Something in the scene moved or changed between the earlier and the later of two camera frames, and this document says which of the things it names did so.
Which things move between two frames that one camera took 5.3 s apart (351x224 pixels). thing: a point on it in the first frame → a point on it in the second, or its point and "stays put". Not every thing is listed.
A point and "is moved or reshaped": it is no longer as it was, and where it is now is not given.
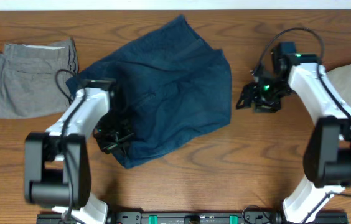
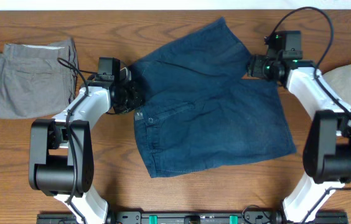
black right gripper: x=252 y=88 → x=254 y=68
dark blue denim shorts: x=172 y=88 is moved or reshaped
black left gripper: x=121 y=144 → x=138 y=99
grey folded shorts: x=28 y=81 stays put
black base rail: x=195 y=217 stays put
